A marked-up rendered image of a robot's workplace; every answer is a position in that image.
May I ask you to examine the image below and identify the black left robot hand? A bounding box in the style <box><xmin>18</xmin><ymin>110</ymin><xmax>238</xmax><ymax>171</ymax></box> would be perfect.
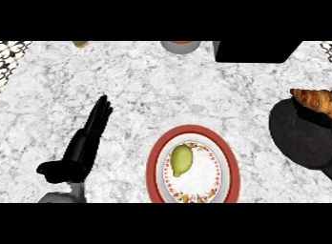
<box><xmin>36</xmin><ymin>94</ymin><xmax>114</xmax><ymax>185</ymax></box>

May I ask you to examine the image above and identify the golden brown croissant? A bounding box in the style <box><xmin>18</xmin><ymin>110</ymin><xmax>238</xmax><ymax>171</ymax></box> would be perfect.
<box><xmin>288</xmin><ymin>88</ymin><xmax>332</xmax><ymax>122</ymax></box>

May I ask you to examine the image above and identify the red rimmed floral plate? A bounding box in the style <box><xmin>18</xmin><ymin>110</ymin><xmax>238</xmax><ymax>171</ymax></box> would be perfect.
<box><xmin>145</xmin><ymin>124</ymin><xmax>243</xmax><ymax>204</ymax></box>

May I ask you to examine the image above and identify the green mango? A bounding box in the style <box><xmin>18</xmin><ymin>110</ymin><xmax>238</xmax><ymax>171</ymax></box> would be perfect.
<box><xmin>169</xmin><ymin>143</ymin><xmax>197</xmax><ymax>178</ymax></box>

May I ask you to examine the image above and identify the black box appliance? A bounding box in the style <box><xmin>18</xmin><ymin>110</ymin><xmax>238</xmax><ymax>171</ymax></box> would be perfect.
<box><xmin>213</xmin><ymin>41</ymin><xmax>305</xmax><ymax>64</ymax></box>

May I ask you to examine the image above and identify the small tan object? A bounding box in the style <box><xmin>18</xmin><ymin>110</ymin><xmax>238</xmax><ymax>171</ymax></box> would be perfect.
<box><xmin>73</xmin><ymin>41</ymin><xmax>92</xmax><ymax>50</ymax></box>

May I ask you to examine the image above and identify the grey cylindrical pot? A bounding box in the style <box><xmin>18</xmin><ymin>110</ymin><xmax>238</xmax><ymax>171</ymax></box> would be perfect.
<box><xmin>160</xmin><ymin>41</ymin><xmax>203</xmax><ymax>55</ymax></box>

